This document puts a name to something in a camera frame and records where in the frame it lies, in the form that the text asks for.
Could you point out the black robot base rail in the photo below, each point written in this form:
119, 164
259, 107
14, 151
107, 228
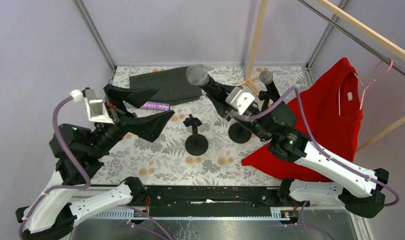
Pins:
211, 201

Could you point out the red t-shirt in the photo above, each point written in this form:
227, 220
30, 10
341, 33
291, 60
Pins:
332, 110

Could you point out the black mic stand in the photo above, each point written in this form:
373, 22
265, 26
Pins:
239, 134
196, 144
265, 97

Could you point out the pink clothes hanger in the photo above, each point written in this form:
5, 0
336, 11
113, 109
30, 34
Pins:
365, 86

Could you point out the dark grey perforated felt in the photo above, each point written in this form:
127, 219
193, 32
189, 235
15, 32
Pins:
172, 84

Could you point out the black microphone silver grille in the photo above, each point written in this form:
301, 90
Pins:
266, 77

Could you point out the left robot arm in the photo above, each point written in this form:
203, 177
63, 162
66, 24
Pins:
79, 150

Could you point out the wooden clothes rack frame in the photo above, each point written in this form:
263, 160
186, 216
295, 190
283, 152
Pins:
293, 32

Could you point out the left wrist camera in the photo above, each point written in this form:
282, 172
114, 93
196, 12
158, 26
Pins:
94, 104

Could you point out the purple glitter microphone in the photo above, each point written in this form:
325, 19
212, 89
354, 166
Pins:
155, 106

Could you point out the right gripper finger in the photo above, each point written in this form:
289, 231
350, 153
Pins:
226, 90
223, 109

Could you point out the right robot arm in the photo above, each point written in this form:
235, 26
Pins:
357, 189

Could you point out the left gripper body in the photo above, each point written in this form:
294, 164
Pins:
120, 112

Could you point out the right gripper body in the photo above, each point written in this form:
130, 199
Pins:
258, 108

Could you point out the metal hanging rod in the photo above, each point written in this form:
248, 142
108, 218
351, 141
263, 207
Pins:
367, 47

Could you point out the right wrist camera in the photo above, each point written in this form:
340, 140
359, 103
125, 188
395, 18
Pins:
239, 99

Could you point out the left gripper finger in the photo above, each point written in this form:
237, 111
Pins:
148, 127
136, 97

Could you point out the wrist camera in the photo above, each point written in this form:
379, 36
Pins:
94, 104
239, 99

